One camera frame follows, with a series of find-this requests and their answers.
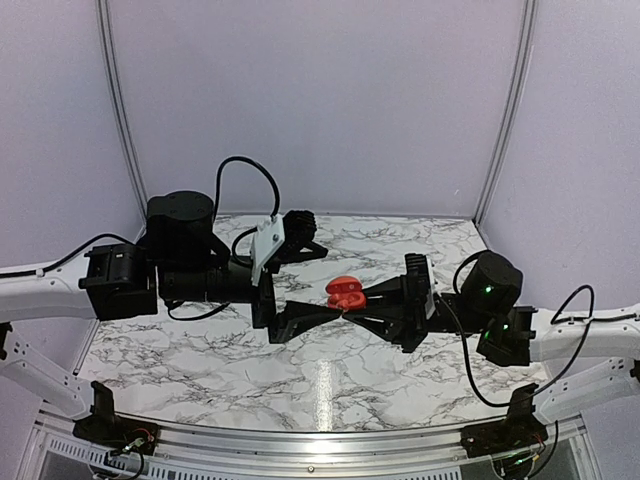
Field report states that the right aluminium frame post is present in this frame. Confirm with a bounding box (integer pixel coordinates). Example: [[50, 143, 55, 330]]
[[473, 0, 539, 228]]

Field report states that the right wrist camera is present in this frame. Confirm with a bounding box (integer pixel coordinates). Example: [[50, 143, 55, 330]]
[[405, 253, 436, 320]]

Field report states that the front aluminium rail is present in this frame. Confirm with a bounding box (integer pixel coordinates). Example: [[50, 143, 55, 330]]
[[15, 403, 604, 479]]

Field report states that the aluminium frame post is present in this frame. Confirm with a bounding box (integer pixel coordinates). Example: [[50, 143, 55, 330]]
[[95, 0, 148, 220], [473, 0, 539, 228]]

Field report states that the red round charging case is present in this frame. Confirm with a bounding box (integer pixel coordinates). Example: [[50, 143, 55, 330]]
[[325, 276, 367, 311]]

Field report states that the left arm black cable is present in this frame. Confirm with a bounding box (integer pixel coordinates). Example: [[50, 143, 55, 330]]
[[0, 156, 282, 321]]

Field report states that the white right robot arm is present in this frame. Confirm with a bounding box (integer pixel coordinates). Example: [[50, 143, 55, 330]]
[[337, 250, 639, 448]]

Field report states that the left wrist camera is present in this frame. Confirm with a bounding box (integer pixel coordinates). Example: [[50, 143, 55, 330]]
[[249, 209, 319, 289]]

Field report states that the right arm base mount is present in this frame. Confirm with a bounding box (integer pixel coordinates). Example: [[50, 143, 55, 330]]
[[460, 383, 548, 458]]

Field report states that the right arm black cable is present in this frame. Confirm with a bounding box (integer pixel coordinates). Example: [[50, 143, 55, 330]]
[[437, 249, 596, 407]]

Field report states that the left aluminium frame post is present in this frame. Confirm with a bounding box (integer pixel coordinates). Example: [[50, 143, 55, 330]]
[[95, 0, 148, 220]]

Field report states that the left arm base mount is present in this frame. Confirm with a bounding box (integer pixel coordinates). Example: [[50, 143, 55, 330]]
[[73, 381, 159, 455]]

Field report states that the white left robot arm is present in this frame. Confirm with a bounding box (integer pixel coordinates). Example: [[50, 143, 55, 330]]
[[1, 191, 340, 445]]

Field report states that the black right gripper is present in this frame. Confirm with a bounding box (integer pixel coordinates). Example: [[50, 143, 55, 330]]
[[343, 271, 491, 354]]

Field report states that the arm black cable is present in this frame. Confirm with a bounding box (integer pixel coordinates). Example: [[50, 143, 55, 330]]
[[437, 249, 596, 407], [0, 156, 282, 321]]

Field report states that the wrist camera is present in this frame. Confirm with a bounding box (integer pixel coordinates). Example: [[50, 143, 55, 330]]
[[249, 209, 319, 289], [405, 253, 436, 320]]

